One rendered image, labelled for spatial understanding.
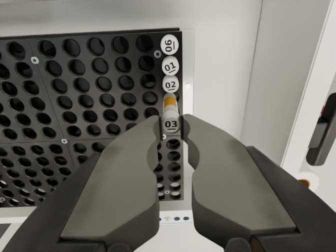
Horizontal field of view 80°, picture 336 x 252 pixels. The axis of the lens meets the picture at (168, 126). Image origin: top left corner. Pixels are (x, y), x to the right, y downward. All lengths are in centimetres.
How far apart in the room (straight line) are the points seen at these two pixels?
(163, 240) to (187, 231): 7
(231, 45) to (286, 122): 10
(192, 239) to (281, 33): 50
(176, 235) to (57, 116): 45
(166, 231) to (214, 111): 38
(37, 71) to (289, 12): 20
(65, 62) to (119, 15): 8
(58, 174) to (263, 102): 22
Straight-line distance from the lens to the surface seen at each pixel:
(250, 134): 25
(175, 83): 15
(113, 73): 17
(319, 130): 22
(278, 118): 20
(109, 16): 23
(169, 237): 58
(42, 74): 19
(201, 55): 23
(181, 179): 22
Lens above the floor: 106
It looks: 60 degrees down
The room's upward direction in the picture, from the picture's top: 179 degrees clockwise
